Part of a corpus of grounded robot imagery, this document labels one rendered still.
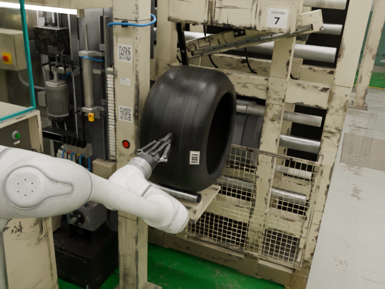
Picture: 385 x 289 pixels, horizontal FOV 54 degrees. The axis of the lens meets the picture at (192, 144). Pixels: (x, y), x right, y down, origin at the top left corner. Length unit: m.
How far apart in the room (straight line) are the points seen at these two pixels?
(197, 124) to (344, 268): 1.88
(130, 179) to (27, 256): 0.91
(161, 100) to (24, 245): 0.93
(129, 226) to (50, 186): 1.51
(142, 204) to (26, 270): 1.10
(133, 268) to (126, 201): 1.35
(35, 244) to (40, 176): 1.38
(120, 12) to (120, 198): 1.00
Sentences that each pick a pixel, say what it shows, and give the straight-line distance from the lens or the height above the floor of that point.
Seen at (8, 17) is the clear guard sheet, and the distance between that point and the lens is 1.69.
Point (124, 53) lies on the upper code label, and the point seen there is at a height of 1.51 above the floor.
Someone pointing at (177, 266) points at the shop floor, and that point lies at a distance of 2.78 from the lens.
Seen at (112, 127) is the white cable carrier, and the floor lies 1.13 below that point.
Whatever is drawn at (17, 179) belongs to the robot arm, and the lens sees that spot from 0.67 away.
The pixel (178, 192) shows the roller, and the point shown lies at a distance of 1.80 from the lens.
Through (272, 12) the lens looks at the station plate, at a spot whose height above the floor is 1.72.
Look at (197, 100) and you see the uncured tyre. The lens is 1.54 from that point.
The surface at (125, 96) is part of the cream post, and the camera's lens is 1.84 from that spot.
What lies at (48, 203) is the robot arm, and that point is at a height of 1.48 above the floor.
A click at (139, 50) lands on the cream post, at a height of 1.53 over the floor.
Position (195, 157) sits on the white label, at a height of 1.17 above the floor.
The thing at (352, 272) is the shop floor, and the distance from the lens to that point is 3.05.
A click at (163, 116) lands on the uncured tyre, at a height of 1.31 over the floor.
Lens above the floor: 1.83
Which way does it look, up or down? 23 degrees down
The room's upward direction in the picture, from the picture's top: 4 degrees clockwise
